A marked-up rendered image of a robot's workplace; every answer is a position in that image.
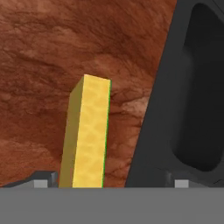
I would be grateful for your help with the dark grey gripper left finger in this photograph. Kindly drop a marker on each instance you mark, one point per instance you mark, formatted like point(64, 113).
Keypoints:
point(43, 178)

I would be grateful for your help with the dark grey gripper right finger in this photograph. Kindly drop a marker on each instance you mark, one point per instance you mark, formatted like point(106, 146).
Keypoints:
point(181, 183)

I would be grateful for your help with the yellow sponge with green side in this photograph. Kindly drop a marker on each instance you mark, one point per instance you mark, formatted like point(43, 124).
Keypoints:
point(87, 137)

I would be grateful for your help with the black sink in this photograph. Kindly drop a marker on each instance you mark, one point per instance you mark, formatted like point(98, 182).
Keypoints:
point(163, 116)

